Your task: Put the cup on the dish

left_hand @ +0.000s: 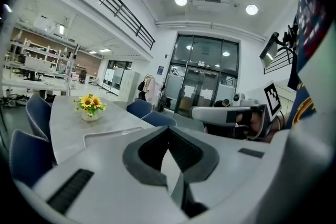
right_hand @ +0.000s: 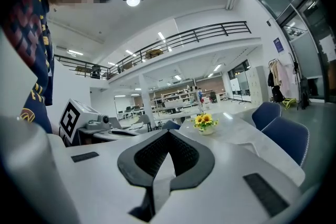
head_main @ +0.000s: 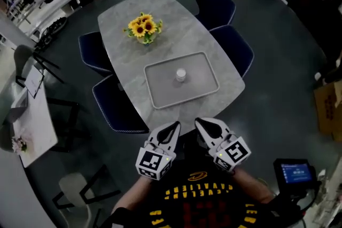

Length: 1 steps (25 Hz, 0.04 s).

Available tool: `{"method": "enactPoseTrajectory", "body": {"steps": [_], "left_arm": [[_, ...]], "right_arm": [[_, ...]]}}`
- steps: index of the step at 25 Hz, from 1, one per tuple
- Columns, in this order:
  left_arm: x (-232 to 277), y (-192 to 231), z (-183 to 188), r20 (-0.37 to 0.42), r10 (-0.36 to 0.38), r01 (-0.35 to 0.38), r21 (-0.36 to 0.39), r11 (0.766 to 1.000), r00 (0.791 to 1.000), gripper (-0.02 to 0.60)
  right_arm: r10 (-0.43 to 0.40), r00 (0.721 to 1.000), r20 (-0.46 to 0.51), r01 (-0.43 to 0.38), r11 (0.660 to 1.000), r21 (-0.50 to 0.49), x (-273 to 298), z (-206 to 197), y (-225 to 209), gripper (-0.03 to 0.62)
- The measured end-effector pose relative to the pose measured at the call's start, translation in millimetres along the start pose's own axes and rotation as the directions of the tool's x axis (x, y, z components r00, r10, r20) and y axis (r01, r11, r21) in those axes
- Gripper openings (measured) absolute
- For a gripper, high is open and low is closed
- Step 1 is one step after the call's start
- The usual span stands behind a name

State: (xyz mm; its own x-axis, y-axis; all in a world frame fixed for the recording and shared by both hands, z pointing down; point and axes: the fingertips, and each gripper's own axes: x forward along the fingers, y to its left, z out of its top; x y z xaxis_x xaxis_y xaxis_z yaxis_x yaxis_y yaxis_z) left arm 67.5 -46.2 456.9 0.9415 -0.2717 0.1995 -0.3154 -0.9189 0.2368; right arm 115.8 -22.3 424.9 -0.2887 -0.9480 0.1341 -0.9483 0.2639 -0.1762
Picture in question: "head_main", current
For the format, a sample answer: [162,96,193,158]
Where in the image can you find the dark blue upholstered chair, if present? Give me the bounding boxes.
[78,31,114,77]
[209,24,254,78]
[195,0,237,31]
[92,74,150,134]

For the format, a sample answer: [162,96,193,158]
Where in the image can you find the person's dark printed jersey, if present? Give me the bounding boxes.
[100,136,302,228]

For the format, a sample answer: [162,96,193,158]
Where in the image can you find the black folded trolley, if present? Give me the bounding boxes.
[34,17,68,53]

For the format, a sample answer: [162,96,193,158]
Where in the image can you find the sunflower bouquet in vase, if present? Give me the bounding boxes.
[122,11,164,45]

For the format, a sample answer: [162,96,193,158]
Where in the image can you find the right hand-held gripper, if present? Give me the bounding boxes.
[194,117,252,174]

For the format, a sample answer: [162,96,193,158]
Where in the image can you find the printed cardboard box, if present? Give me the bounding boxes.
[313,80,342,142]

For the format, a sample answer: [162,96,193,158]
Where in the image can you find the black tablet monitor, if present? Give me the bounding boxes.
[273,158,318,190]

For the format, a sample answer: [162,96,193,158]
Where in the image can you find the small white cup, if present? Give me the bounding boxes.
[175,68,187,83]

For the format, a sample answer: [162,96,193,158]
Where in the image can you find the person's right forearm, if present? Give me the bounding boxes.
[232,168,275,204]

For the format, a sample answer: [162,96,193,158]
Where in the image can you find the clipboard with white paper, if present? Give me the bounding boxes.
[24,65,45,99]

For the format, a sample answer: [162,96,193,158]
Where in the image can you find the grey rectangular tray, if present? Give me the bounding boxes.
[143,51,220,110]

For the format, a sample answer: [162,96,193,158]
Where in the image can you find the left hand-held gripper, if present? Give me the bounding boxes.
[135,120,182,182]

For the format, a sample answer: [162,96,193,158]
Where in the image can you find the person's left forearm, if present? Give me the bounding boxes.
[111,176,154,214]

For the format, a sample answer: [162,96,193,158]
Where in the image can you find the black metal table frame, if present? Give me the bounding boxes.
[46,97,81,153]

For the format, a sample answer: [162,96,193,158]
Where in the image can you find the pink flower bunch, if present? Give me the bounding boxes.
[11,133,33,155]

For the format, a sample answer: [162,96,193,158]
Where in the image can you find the black framed glass entrance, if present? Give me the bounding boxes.
[277,0,342,62]

